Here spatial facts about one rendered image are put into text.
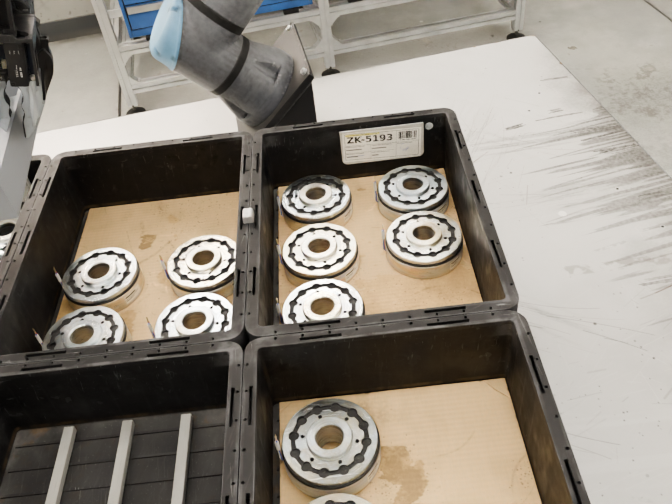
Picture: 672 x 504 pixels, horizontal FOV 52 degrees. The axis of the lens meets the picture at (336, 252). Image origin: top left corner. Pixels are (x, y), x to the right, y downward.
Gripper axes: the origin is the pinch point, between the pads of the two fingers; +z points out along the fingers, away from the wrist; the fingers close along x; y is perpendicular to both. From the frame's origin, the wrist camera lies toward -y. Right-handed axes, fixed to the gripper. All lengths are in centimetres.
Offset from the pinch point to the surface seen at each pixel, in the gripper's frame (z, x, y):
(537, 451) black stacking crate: 10, 48, 48
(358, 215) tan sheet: 14.8, 43.9, 2.9
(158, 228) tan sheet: 21.7, 15.8, -5.5
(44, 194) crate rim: 16.2, 0.4, -8.0
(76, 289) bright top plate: 21.5, 4.1, 6.5
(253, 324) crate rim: 9.5, 23.5, 27.1
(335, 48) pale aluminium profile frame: 73, 100, -179
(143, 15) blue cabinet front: 64, 24, -186
